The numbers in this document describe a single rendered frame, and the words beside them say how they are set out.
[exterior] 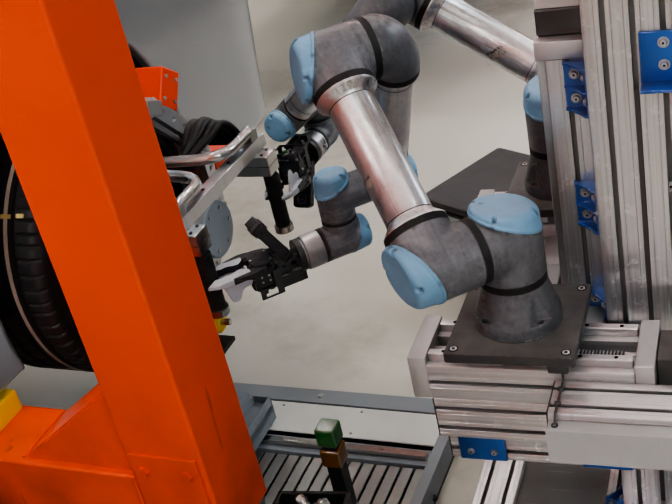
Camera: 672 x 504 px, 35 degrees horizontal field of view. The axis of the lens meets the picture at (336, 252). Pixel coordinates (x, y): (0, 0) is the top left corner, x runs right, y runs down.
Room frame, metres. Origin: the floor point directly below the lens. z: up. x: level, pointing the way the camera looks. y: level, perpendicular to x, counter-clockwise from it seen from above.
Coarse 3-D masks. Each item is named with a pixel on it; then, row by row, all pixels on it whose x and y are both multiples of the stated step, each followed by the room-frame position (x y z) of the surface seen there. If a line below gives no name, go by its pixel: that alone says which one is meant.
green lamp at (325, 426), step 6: (324, 420) 1.57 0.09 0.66; (330, 420) 1.56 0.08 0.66; (336, 420) 1.56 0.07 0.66; (318, 426) 1.56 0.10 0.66; (324, 426) 1.55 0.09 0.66; (330, 426) 1.55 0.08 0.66; (336, 426) 1.55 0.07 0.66; (318, 432) 1.54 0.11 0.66; (324, 432) 1.54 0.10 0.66; (330, 432) 1.53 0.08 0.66; (336, 432) 1.54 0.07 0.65; (342, 432) 1.56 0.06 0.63; (318, 438) 1.54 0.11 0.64; (324, 438) 1.54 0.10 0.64; (330, 438) 1.53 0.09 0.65; (336, 438) 1.54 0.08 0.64; (318, 444) 1.54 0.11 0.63; (324, 444) 1.54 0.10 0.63; (330, 444) 1.53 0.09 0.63; (336, 444) 1.53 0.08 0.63
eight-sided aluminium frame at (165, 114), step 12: (156, 108) 2.22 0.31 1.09; (168, 108) 2.27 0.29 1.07; (156, 120) 2.24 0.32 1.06; (168, 120) 2.26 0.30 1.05; (180, 120) 2.30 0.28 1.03; (168, 132) 2.31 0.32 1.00; (180, 132) 2.28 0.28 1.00; (180, 144) 2.36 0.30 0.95; (204, 168) 2.34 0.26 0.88; (204, 180) 2.34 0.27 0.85; (216, 264) 2.28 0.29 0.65
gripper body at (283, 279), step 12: (252, 252) 1.94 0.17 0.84; (264, 252) 1.93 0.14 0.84; (300, 252) 1.91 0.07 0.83; (252, 264) 1.89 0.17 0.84; (264, 264) 1.88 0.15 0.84; (276, 264) 1.91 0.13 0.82; (288, 264) 1.92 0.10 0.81; (300, 264) 1.92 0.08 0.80; (264, 276) 1.89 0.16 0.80; (276, 276) 1.89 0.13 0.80; (288, 276) 1.91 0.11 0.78; (300, 276) 1.92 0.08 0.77; (264, 288) 1.89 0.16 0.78
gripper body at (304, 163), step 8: (296, 136) 2.35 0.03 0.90; (304, 136) 2.34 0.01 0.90; (288, 144) 2.31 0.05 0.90; (296, 144) 2.30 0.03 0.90; (304, 144) 2.29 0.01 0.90; (312, 144) 2.34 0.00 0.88; (280, 152) 2.32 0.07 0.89; (288, 152) 2.31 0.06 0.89; (296, 152) 2.27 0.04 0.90; (304, 152) 2.28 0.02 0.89; (312, 152) 2.34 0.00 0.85; (280, 160) 2.27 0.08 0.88; (288, 160) 2.26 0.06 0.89; (296, 160) 2.25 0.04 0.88; (304, 160) 2.28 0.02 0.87; (312, 160) 2.35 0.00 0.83; (280, 168) 2.27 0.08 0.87; (288, 168) 2.27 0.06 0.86; (296, 168) 2.25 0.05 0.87; (304, 168) 2.27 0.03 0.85; (280, 176) 2.28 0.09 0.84
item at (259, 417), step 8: (256, 400) 2.38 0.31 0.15; (264, 400) 2.37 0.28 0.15; (248, 408) 2.35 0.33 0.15; (256, 408) 2.35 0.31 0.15; (264, 408) 2.32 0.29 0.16; (272, 408) 2.36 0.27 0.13; (248, 416) 2.32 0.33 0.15; (256, 416) 2.29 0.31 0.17; (264, 416) 2.31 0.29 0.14; (272, 416) 2.35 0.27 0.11; (248, 424) 2.29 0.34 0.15; (256, 424) 2.27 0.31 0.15; (264, 424) 2.30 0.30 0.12; (256, 432) 2.26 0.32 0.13; (264, 432) 2.30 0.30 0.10; (256, 440) 2.25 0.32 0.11; (256, 448) 2.25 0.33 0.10
